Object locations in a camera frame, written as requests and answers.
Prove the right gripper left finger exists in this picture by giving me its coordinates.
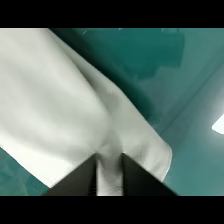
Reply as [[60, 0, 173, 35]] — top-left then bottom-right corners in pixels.
[[42, 153, 98, 197]]

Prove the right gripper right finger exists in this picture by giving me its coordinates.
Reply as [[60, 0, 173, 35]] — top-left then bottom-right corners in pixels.
[[121, 152, 179, 197]]

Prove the white T-shirt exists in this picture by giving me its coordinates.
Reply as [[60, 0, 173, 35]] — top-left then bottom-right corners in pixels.
[[0, 28, 174, 197]]

